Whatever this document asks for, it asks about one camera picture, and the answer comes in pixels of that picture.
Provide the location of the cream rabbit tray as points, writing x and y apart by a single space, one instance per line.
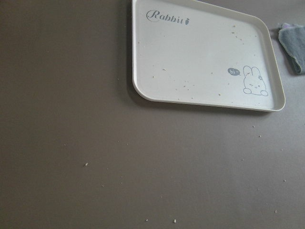
191 52

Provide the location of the grey folded cloth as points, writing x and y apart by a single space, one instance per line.
292 39

